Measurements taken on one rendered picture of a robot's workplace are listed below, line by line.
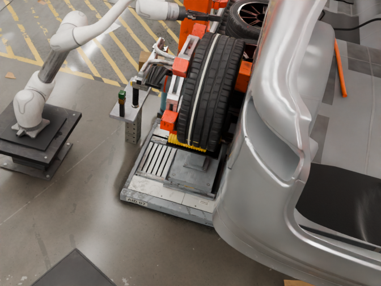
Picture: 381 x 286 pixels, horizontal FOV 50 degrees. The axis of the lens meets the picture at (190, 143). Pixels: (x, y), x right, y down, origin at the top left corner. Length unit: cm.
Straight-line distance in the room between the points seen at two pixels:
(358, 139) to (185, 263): 127
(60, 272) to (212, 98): 117
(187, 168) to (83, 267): 98
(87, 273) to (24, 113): 111
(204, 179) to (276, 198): 142
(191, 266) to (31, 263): 97
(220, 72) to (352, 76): 82
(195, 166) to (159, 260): 66
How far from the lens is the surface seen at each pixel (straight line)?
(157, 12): 215
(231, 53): 217
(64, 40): 238
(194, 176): 275
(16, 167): 312
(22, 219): 287
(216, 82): 207
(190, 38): 232
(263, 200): 141
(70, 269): 227
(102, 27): 230
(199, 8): 270
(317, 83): 200
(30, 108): 276
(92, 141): 323
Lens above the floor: 238
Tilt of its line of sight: 47 degrees down
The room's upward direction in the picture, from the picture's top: 10 degrees clockwise
